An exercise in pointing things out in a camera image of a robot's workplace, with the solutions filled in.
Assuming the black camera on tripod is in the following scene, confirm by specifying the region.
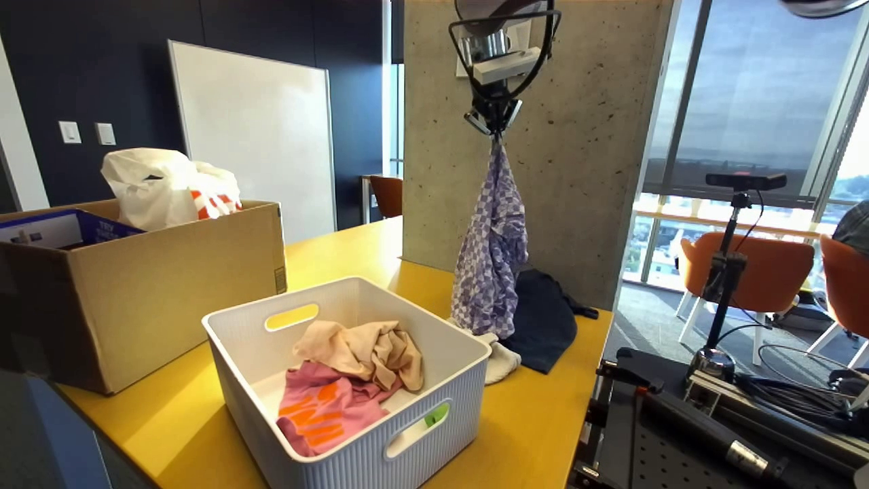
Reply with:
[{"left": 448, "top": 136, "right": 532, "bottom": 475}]
[{"left": 705, "top": 172, "right": 792, "bottom": 192}]

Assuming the dark blue furniture piece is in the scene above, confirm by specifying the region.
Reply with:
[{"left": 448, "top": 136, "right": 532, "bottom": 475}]
[{"left": 0, "top": 365, "right": 115, "bottom": 489}]

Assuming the grey concrete pillar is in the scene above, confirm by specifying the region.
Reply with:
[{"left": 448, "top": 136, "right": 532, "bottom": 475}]
[{"left": 403, "top": 0, "right": 677, "bottom": 313}]

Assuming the brown cardboard box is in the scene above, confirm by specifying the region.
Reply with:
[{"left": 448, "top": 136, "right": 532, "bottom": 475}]
[{"left": 0, "top": 199, "right": 290, "bottom": 397}]

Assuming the blue printed carton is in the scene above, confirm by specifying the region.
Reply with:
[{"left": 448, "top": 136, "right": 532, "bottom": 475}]
[{"left": 0, "top": 208, "right": 145, "bottom": 253}]

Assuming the peach beige cloth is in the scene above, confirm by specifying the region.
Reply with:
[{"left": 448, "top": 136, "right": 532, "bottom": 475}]
[{"left": 293, "top": 318, "right": 430, "bottom": 397}]

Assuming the white plastic bag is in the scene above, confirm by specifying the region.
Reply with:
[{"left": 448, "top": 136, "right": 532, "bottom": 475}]
[{"left": 99, "top": 147, "right": 246, "bottom": 234}]

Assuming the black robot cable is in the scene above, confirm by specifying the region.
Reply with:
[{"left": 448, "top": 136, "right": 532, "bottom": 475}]
[{"left": 447, "top": 3, "right": 565, "bottom": 107}]

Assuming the orange chair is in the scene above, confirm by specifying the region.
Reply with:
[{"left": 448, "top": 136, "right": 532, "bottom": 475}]
[
  {"left": 677, "top": 232, "right": 819, "bottom": 348},
  {"left": 804, "top": 234, "right": 869, "bottom": 369},
  {"left": 362, "top": 173, "right": 406, "bottom": 226}
]

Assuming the pink orange striped cloth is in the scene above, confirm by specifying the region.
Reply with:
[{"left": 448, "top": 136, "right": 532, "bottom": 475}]
[{"left": 276, "top": 359, "right": 403, "bottom": 460}]

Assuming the dark blue shirt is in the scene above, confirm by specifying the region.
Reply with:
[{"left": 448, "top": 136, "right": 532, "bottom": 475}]
[{"left": 500, "top": 267, "right": 604, "bottom": 378}]

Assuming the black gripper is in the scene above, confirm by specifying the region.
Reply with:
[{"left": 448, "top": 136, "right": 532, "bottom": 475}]
[{"left": 463, "top": 81, "right": 527, "bottom": 147}]

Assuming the white ribbed plastic basket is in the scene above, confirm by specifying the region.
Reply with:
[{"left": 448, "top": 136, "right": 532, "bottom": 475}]
[{"left": 202, "top": 275, "right": 494, "bottom": 489}]

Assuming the white board panel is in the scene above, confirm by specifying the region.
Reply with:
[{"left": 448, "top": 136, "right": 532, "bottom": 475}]
[{"left": 166, "top": 37, "right": 341, "bottom": 248}]

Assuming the black tripod stand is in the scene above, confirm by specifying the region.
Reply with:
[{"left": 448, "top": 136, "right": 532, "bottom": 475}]
[{"left": 690, "top": 187, "right": 756, "bottom": 376}]

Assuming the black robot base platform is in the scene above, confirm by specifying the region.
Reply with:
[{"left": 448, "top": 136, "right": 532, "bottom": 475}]
[{"left": 569, "top": 348, "right": 869, "bottom": 489}]

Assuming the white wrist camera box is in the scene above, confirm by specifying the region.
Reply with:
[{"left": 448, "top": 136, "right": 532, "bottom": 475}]
[{"left": 470, "top": 48, "right": 546, "bottom": 89}]

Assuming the purple patterned shirt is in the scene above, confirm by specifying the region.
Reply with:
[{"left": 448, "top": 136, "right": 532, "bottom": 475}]
[{"left": 448, "top": 132, "right": 532, "bottom": 342}]

